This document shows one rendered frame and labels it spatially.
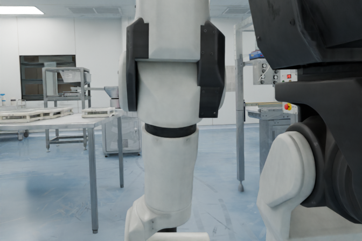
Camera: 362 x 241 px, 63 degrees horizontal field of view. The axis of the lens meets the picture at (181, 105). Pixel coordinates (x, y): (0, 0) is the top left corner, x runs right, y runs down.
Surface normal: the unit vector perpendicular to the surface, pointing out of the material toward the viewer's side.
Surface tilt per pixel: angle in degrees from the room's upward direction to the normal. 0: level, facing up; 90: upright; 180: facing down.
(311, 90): 90
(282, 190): 90
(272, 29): 101
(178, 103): 86
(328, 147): 60
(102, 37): 90
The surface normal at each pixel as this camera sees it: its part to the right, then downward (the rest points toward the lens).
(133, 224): -0.56, -0.57
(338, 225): 0.04, -0.79
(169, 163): 0.06, 0.30
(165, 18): -0.10, 0.01
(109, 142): 0.11, 0.05
